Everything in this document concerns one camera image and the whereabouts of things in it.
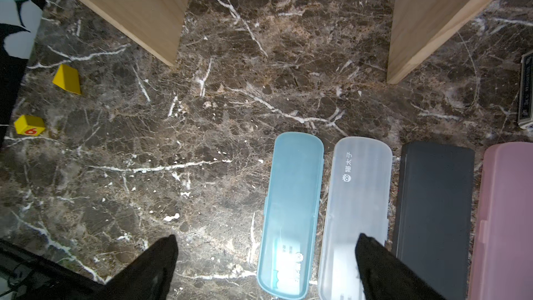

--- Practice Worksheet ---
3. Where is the pink pencil case top shelf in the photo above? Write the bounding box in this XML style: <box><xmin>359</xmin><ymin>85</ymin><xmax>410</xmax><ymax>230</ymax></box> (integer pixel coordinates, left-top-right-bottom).
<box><xmin>468</xmin><ymin>142</ymin><xmax>532</xmax><ymax>299</ymax></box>

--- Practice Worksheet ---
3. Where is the dark grey pencil case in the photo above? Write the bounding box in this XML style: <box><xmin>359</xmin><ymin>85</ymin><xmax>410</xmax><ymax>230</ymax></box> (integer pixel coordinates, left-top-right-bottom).
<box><xmin>392</xmin><ymin>141</ymin><xmax>475</xmax><ymax>299</ymax></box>

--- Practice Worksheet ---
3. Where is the light blue pencil case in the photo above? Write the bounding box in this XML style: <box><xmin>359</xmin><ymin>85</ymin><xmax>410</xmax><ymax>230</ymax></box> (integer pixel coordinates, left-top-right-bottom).
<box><xmin>257</xmin><ymin>132</ymin><xmax>324</xmax><ymax>299</ymax></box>

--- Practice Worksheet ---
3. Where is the small black white card box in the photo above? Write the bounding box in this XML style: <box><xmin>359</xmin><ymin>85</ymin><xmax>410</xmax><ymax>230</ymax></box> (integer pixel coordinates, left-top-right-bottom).
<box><xmin>517</xmin><ymin>51</ymin><xmax>532</xmax><ymax>129</ymax></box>

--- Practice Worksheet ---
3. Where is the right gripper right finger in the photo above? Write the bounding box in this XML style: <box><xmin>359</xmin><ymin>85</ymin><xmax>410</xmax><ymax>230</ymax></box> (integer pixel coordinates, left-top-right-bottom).
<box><xmin>355</xmin><ymin>233</ymin><xmax>444</xmax><ymax>300</ymax></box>

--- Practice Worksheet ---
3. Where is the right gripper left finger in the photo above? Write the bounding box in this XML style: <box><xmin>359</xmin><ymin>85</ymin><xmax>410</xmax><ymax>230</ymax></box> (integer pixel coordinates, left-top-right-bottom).
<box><xmin>91</xmin><ymin>235</ymin><xmax>178</xmax><ymax>299</ymax></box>

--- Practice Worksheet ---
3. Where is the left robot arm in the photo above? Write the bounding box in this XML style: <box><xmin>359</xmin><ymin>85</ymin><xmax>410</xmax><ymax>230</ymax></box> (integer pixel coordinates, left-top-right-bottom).
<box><xmin>1</xmin><ymin>240</ymin><xmax>104</xmax><ymax>299</ymax></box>

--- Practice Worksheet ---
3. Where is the yellow triangular block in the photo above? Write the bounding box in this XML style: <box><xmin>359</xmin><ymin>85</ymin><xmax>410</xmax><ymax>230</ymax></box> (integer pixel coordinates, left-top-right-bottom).
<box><xmin>52</xmin><ymin>64</ymin><xmax>81</xmax><ymax>95</ymax></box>

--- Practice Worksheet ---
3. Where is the white pencil case top shelf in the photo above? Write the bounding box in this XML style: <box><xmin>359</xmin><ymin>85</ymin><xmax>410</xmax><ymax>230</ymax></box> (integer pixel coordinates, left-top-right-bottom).
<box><xmin>317</xmin><ymin>137</ymin><xmax>393</xmax><ymax>299</ymax></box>

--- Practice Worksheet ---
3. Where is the yellow numbered block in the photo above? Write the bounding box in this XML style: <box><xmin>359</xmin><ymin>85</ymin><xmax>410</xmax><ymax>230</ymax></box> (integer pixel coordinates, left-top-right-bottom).
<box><xmin>14</xmin><ymin>115</ymin><xmax>46</xmax><ymax>136</ymax></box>

